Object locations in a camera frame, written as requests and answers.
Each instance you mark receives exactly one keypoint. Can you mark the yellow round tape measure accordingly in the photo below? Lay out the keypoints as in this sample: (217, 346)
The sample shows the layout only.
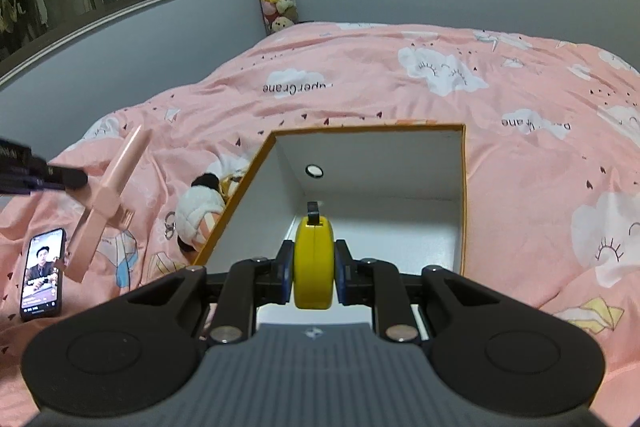
(314, 267)

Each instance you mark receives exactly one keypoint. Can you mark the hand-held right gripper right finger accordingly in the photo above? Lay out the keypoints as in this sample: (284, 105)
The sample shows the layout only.
(342, 272)

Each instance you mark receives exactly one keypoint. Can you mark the orange and blue duck plush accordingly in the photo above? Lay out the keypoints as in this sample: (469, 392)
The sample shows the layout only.
(231, 184)

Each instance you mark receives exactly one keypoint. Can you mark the pink printed blanket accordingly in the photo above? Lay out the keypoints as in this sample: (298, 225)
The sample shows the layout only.
(525, 207)

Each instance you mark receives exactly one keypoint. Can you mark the orange cardboard box white inside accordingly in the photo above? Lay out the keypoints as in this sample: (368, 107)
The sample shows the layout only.
(380, 177)

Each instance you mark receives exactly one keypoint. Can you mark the black smartphone with lit screen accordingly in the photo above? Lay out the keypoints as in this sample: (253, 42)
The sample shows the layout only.
(42, 272)

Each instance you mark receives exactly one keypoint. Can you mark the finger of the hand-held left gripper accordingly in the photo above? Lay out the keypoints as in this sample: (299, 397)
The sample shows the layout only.
(30, 187)
(65, 177)

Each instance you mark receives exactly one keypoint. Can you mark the white plush with pink stripes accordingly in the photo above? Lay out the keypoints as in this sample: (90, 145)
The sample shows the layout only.
(197, 207)

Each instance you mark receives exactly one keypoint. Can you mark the pink stick-shaped device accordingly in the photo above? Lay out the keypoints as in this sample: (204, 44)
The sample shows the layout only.
(107, 192)

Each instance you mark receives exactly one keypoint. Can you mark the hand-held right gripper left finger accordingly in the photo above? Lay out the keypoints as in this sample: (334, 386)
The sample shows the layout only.
(286, 272)

